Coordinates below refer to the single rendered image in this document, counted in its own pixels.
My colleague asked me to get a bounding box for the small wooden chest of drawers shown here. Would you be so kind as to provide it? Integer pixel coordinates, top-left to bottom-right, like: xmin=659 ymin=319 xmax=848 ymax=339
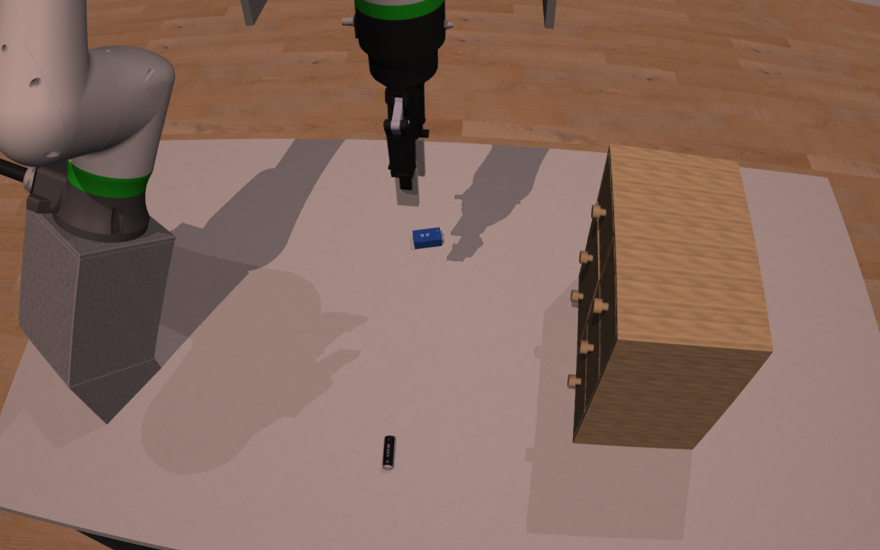
xmin=573 ymin=144 xmax=773 ymax=450

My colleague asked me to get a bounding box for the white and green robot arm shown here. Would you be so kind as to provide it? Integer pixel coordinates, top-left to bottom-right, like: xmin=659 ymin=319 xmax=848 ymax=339
xmin=0 ymin=0 xmax=454 ymax=243

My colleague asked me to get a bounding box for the brown wooden drawer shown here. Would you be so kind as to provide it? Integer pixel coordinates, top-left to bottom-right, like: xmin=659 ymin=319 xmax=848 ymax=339
xmin=571 ymin=264 xmax=587 ymax=349
xmin=579 ymin=218 xmax=600 ymax=316
xmin=579 ymin=312 xmax=600 ymax=408
xmin=592 ymin=242 xmax=616 ymax=375
xmin=591 ymin=158 xmax=614 ymax=273
xmin=568 ymin=352 xmax=587 ymax=435

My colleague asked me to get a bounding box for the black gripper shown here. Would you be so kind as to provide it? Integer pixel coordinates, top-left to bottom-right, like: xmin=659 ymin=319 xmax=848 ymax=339
xmin=368 ymin=50 xmax=438 ymax=207

